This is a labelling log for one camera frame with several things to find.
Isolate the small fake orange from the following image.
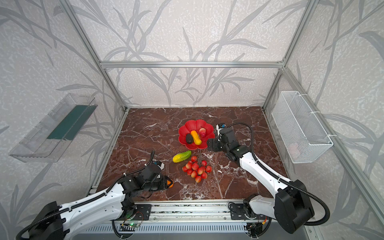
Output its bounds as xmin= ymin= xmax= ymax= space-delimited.
xmin=167 ymin=180 xmax=174 ymax=189

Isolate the green-yellow fake cucumber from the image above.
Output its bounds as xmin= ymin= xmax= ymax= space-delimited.
xmin=173 ymin=150 xmax=192 ymax=163

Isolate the pink-yellow fake fruit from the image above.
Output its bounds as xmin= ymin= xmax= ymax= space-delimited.
xmin=199 ymin=128 xmax=207 ymax=138

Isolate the yellow-orange fake gourd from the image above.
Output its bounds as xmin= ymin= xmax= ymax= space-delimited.
xmin=190 ymin=130 xmax=202 ymax=146

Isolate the dark fake avocado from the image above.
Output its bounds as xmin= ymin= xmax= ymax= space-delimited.
xmin=186 ymin=134 xmax=194 ymax=145

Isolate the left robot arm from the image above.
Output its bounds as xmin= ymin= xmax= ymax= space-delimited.
xmin=16 ymin=162 xmax=174 ymax=240

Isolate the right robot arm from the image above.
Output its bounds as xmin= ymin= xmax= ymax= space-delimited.
xmin=207 ymin=124 xmax=331 ymax=234

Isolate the red flower-shaped fruit bowl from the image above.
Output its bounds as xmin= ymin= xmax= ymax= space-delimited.
xmin=179 ymin=119 xmax=215 ymax=151

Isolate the green circuit board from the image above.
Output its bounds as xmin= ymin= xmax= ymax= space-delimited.
xmin=120 ymin=223 xmax=141 ymax=232

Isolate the pink object in basket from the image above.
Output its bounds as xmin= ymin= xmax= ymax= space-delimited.
xmin=288 ymin=143 xmax=301 ymax=160

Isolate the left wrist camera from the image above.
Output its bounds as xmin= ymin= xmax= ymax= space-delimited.
xmin=154 ymin=161 xmax=165 ymax=170

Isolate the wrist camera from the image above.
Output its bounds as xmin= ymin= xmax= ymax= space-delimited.
xmin=216 ymin=123 xmax=226 ymax=131
xmin=154 ymin=161 xmax=165 ymax=170

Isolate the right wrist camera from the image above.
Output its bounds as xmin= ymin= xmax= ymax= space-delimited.
xmin=216 ymin=123 xmax=226 ymax=131

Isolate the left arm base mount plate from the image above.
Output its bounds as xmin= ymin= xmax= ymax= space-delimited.
xmin=121 ymin=204 xmax=152 ymax=221

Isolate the aluminium front rail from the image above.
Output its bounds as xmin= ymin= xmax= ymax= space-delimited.
xmin=136 ymin=199 xmax=242 ymax=224

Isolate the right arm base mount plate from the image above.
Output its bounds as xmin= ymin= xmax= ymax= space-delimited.
xmin=228 ymin=202 xmax=256 ymax=220

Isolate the white wire mesh basket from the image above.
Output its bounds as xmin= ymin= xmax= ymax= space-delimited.
xmin=272 ymin=91 xmax=333 ymax=164

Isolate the clear plastic wall tray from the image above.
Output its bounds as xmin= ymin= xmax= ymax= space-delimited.
xmin=9 ymin=94 xmax=98 ymax=163

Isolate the aluminium frame crossbar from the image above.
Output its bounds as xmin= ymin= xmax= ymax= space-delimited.
xmin=100 ymin=61 xmax=283 ymax=69

